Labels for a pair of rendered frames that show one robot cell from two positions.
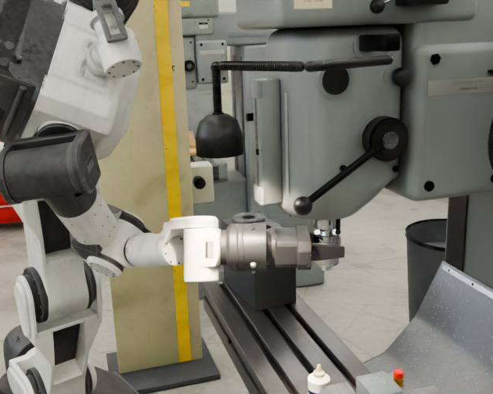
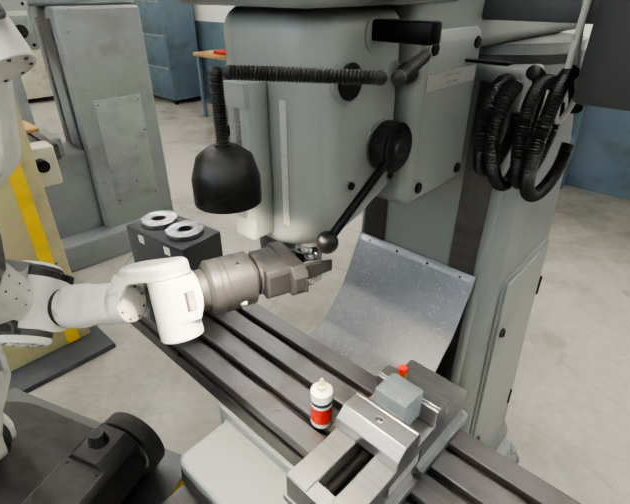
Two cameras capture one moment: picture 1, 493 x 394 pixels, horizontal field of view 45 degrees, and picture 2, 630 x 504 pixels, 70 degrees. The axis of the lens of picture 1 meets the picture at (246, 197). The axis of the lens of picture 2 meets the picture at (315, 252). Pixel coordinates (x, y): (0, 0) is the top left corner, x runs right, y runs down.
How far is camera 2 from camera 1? 48 cm
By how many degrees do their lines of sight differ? 32
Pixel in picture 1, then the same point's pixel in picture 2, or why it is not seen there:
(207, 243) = (187, 294)
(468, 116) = (448, 110)
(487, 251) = (412, 222)
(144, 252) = (86, 314)
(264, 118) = (252, 135)
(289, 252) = (282, 281)
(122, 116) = (10, 141)
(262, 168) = not seen: hidden behind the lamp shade
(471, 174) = (443, 168)
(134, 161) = not seen: outside the picture
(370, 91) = (376, 91)
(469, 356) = (406, 314)
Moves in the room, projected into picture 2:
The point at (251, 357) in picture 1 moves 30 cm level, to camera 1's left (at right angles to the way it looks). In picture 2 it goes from (220, 372) to (64, 434)
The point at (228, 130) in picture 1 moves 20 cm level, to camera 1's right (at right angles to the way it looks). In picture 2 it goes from (249, 170) to (402, 140)
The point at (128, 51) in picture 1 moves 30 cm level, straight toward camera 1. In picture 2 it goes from (12, 39) to (127, 76)
